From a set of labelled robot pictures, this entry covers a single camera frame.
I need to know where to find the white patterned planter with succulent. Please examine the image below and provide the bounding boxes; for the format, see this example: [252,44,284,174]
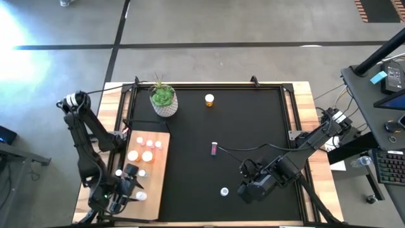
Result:
[148,72,179,118]

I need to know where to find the grey metal stand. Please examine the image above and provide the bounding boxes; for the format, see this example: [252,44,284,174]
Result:
[0,141,52,168]

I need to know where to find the black desk crossbar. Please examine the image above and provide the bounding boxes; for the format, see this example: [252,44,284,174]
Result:
[327,131,380,165]

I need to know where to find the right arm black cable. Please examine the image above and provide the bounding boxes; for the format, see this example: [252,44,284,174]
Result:
[216,142,313,165]

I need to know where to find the white power box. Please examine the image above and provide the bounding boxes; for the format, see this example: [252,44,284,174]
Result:
[324,136,341,153]

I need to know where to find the black backlit keyboard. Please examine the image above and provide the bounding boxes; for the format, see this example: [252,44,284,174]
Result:
[372,149,405,187]

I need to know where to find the black box with white label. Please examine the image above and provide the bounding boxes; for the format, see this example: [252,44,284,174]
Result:
[380,60,405,95]

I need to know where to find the black computer mouse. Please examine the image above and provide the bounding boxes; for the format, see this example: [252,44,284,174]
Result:
[384,120,402,134]

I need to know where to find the clear water bottle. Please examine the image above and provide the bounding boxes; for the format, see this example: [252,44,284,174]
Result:
[349,155,373,168]

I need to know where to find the white paper sheet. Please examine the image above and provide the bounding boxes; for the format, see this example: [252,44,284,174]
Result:
[328,160,347,172]

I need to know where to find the flat monitor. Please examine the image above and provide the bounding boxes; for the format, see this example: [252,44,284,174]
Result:
[373,93,405,111]

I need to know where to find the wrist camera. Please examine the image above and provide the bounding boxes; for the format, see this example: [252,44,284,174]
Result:
[125,163,139,177]
[239,157,263,175]

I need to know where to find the black pole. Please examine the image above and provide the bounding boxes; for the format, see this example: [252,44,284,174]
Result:
[353,27,405,77]

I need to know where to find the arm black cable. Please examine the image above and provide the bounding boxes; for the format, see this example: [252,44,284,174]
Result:
[84,80,150,96]
[216,142,313,165]

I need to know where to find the black table mat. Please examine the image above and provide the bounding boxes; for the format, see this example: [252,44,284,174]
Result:
[128,88,301,222]

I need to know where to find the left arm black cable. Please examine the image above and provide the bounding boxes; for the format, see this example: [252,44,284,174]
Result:
[84,80,150,96]

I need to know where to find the dark grey side desk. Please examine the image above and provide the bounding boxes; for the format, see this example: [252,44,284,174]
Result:
[340,60,405,152]

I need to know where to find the black aluminium table frame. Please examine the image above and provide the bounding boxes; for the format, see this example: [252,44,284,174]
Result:
[72,80,346,227]

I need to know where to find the black power box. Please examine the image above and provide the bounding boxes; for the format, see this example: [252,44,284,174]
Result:
[341,126,361,146]

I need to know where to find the light blue block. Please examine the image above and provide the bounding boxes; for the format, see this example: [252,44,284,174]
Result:
[370,70,389,86]

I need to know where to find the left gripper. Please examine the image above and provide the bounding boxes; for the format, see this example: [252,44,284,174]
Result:
[88,177,145,215]

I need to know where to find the wooden cutting board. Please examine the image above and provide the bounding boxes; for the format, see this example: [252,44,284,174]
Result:
[112,118,171,222]

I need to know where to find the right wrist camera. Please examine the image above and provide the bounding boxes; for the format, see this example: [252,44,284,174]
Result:
[239,157,263,175]

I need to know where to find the black device with blue light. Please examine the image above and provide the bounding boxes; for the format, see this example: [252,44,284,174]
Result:
[0,125,18,146]

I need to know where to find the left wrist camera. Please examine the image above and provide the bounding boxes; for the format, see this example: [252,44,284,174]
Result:
[125,163,139,177]

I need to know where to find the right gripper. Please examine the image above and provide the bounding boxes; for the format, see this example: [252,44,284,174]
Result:
[236,173,279,206]

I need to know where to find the black floor mat orange edge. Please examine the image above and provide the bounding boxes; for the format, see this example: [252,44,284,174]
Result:
[353,0,401,23]
[391,0,405,14]

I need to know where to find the yellow and white cables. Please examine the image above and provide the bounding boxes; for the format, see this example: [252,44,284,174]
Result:
[313,82,361,118]

